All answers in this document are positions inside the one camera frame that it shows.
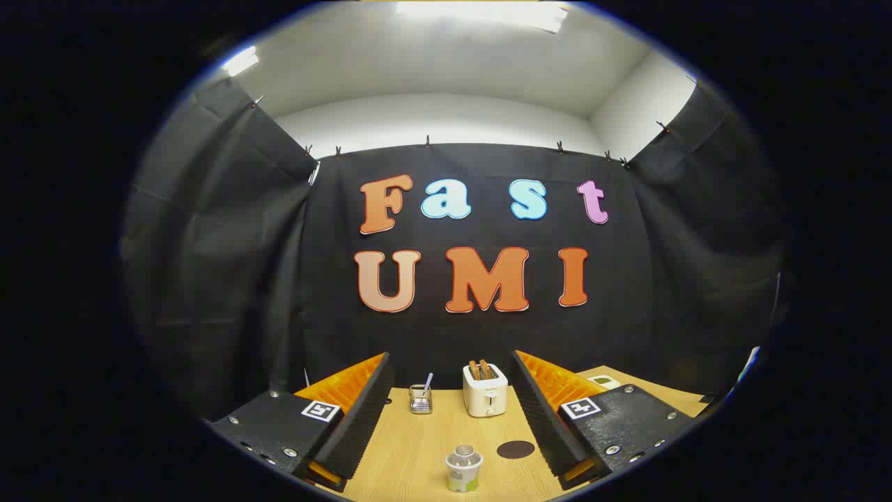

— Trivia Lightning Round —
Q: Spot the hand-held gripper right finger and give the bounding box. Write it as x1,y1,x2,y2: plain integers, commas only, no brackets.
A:
512,349,698,491

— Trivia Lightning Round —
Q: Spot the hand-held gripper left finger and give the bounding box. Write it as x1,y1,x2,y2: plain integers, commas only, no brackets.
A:
206,352,394,494

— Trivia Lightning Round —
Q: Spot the clear juice bottle white label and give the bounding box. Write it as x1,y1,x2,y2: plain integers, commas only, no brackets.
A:
446,445,484,494

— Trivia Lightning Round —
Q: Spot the white toaster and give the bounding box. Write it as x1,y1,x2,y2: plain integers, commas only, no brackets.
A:
463,360,509,418

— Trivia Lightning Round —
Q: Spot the wooden table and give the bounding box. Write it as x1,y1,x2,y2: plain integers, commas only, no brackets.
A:
317,365,708,502

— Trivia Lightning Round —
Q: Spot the black backdrop cloth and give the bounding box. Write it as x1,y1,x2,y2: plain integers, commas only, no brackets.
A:
120,73,792,419

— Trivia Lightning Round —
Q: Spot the small ceiling light panel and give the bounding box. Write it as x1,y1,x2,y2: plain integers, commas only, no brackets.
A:
222,46,260,77

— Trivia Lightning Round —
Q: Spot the long ceiling light panel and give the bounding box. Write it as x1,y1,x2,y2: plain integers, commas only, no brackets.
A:
396,1,569,34

